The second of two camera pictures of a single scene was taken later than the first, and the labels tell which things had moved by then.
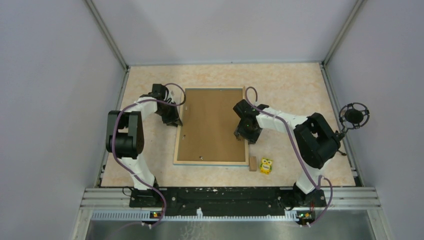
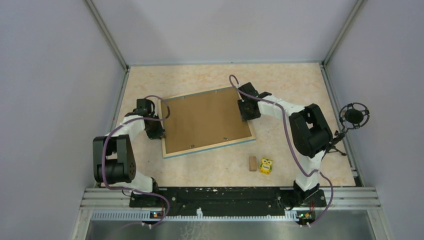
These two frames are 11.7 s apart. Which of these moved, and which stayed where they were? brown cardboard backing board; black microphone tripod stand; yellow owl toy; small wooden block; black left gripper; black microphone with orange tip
Moved: black left gripper; brown cardboard backing board
Stayed: black microphone with orange tip; yellow owl toy; black microphone tripod stand; small wooden block
